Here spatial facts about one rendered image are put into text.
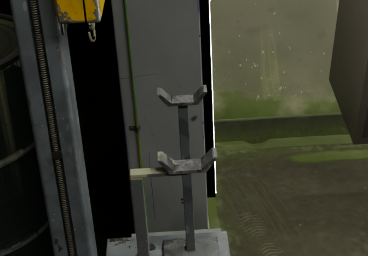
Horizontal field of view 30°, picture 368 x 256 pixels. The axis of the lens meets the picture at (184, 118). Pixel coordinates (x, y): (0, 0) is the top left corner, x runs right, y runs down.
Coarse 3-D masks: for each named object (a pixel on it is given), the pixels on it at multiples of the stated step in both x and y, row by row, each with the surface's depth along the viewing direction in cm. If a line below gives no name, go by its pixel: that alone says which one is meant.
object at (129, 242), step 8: (208, 232) 129; (216, 232) 128; (224, 232) 128; (112, 240) 128; (120, 240) 128; (128, 240) 128; (152, 240) 127; (160, 240) 127; (224, 240) 126; (112, 248) 126; (120, 248) 126; (128, 248) 126; (136, 248) 125; (152, 248) 125; (160, 248) 125; (224, 248) 124
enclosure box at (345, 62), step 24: (360, 0) 201; (336, 24) 230; (360, 24) 202; (336, 48) 232; (360, 48) 204; (336, 72) 234; (360, 72) 205; (336, 96) 236; (360, 96) 207; (360, 120) 212
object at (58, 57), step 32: (32, 0) 87; (32, 32) 90; (32, 64) 91; (64, 64) 92; (32, 96) 93; (64, 96) 94; (32, 128) 96; (64, 128) 96; (64, 160) 98; (64, 192) 101; (64, 224) 105
